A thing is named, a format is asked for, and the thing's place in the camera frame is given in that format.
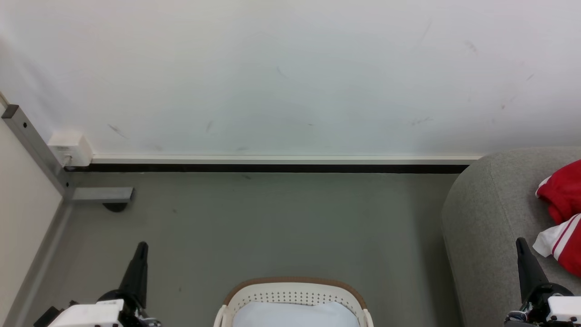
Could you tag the grey metal floor rail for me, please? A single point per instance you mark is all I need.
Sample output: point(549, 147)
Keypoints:
point(43, 259)

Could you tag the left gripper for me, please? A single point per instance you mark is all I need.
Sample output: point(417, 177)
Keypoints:
point(91, 314)

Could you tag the grey fabric sofa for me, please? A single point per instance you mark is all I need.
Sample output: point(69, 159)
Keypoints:
point(490, 218)

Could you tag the black round foot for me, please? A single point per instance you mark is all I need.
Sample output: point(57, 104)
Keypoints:
point(115, 207)

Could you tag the pale blue cloth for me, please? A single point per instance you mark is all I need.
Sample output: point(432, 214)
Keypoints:
point(295, 315)

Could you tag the grey metal foot bar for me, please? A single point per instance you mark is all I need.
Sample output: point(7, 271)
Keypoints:
point(102, 195)

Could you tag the black baseboard strip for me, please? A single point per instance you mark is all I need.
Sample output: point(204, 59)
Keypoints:
point(272, 168)

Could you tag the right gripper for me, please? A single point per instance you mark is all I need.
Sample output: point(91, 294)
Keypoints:
point(560, 311)

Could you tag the white basket with brown rim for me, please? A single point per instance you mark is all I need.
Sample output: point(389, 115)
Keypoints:
point(295, 293)

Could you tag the red and white jersey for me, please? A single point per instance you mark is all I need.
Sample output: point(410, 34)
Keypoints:
point(567, 195)

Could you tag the white wall socket box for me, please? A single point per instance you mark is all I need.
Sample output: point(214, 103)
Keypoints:
point(70, 146)

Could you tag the grey metal frame post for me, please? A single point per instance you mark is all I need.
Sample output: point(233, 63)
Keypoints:
point(32, 141)

